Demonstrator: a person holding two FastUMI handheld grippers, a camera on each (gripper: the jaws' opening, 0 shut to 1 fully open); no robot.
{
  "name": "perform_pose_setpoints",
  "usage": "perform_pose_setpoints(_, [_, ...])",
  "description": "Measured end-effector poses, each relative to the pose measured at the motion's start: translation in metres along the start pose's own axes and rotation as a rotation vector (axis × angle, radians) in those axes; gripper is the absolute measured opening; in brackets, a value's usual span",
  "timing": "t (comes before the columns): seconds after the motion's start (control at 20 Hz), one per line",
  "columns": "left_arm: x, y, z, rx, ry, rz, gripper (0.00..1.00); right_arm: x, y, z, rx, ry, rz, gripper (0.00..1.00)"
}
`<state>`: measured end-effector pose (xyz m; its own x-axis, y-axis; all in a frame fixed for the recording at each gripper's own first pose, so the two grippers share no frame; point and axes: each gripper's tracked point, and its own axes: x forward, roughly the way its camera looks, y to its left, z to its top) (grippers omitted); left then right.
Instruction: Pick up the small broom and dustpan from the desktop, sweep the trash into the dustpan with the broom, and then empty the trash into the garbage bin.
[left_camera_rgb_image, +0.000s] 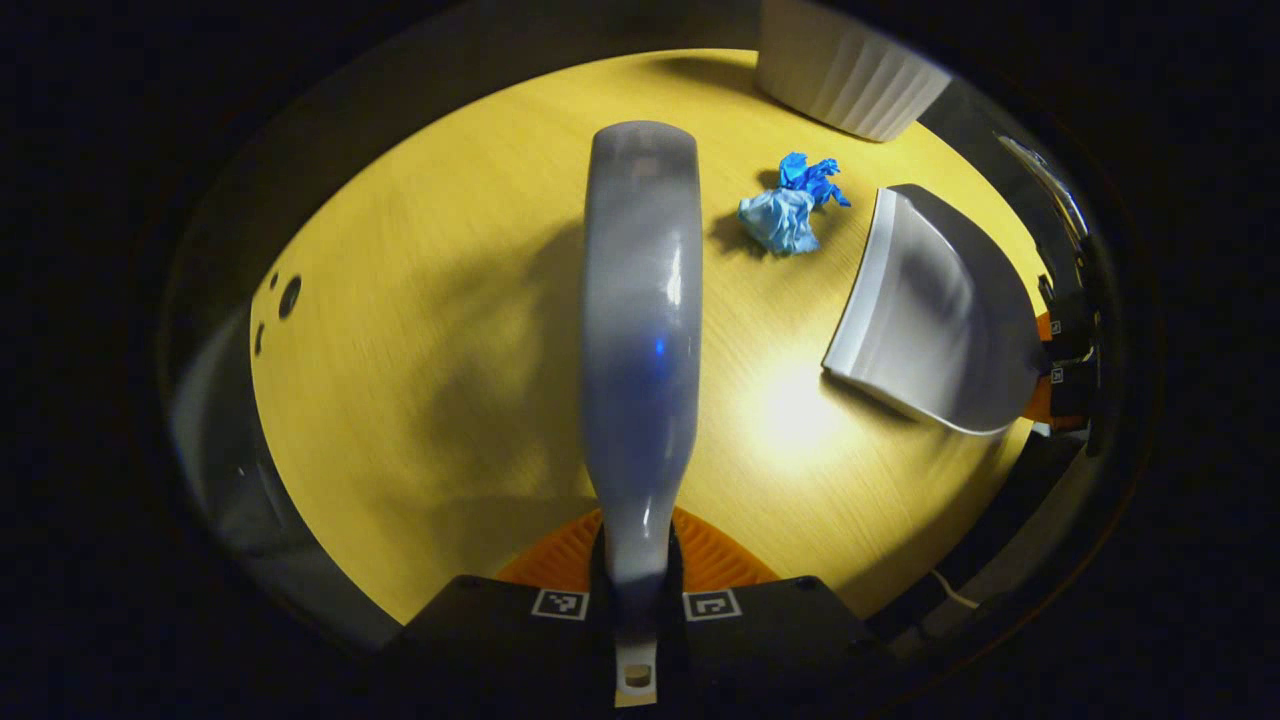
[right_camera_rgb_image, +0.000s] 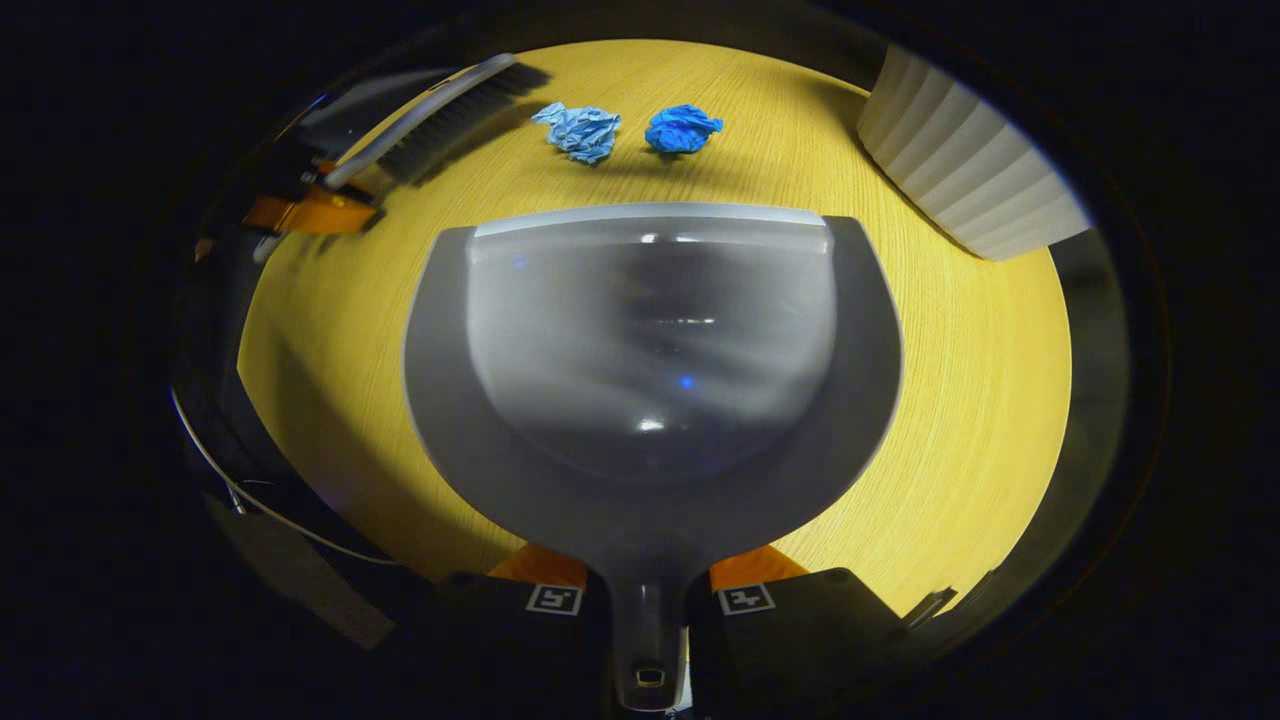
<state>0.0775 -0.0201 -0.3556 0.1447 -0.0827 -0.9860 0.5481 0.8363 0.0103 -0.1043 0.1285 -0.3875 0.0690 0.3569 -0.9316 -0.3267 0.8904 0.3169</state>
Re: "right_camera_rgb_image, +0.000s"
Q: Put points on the grey dustpan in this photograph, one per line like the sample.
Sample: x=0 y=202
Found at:
x=650 y=340

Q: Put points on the grey flat panel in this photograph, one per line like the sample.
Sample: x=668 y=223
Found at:
x=300 y=580

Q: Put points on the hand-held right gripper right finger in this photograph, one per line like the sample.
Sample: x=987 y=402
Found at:
x=790 y=640

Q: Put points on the small grey broom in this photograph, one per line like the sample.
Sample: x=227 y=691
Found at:
x=440 y=110

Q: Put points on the yellow wooden desktop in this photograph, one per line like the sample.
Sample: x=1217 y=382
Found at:
x=950 y=400

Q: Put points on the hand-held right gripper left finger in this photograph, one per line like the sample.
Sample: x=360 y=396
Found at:
x=520 y=650

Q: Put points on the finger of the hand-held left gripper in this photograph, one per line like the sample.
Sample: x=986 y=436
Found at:
x=310 y=212

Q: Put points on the light blue paper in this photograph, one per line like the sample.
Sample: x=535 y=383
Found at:
x=578 y=130

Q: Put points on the dark blue paper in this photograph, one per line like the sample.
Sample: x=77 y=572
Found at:
x=683 y=128

